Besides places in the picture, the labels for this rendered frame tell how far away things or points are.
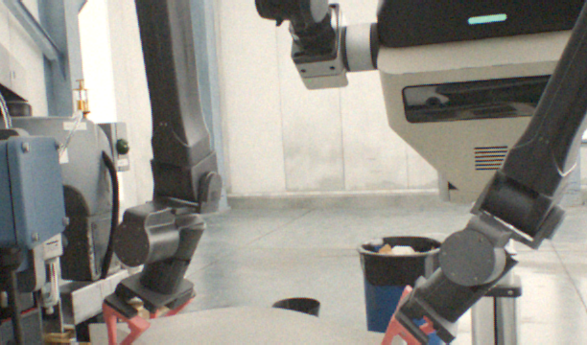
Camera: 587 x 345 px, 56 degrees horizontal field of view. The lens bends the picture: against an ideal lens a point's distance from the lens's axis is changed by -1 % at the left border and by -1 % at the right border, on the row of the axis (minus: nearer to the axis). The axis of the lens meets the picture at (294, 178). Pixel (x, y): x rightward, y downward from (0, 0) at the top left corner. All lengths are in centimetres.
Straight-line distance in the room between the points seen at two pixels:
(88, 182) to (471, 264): 63
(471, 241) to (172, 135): 37
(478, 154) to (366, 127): 774
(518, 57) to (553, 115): 40
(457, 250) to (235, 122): 899
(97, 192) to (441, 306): 59
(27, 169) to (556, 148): 49
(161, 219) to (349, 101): 824
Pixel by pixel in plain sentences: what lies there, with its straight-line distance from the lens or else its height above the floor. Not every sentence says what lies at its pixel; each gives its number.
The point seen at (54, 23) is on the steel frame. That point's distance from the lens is 701.
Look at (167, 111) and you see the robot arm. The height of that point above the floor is 133.
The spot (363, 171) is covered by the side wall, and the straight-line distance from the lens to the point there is 887.
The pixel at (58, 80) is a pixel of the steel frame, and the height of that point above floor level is 201.
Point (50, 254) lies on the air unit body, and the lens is 82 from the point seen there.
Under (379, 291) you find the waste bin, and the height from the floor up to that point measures 45.
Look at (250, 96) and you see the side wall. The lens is 941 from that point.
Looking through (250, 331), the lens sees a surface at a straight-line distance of 88.
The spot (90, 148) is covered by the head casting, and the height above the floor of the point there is 129.
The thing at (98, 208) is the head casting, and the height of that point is 119.
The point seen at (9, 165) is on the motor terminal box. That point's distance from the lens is 49.
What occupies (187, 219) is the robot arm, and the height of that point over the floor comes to 119.
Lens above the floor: 130
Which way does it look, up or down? 5 degrees down
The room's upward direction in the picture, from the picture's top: 4 degrees counter-clockwise
